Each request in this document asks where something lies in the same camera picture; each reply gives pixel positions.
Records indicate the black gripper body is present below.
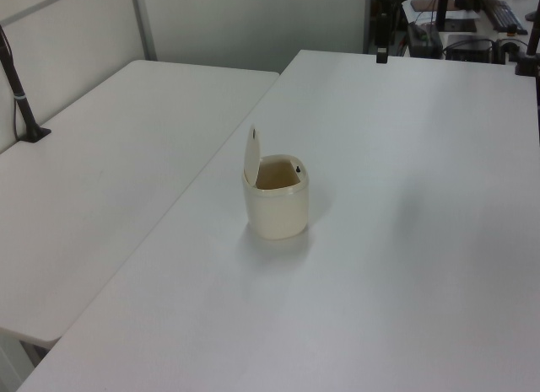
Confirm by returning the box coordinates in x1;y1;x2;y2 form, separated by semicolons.
375;12;396;50

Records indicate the cream plastic trash bin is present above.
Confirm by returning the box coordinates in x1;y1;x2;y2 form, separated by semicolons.
241;122;311;241

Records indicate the black device with green parts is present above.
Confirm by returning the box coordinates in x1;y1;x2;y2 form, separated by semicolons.
406;22;445;59

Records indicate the black monitor stand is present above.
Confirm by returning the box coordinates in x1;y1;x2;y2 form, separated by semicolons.
435;0;478;33

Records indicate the black box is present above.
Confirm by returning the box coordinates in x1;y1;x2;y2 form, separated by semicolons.
445;33;495;63

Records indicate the black keyboard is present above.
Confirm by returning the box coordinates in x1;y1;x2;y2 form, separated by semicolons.
484;0;530;35

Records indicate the black clamp pole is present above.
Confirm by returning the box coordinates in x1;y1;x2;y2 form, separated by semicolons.
514;12;540;78

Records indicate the black pole with taped band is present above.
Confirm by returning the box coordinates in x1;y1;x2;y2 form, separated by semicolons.
0;24;52;145

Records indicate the grey partition frame post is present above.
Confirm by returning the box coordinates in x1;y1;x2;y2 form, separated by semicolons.
129;0;158;61

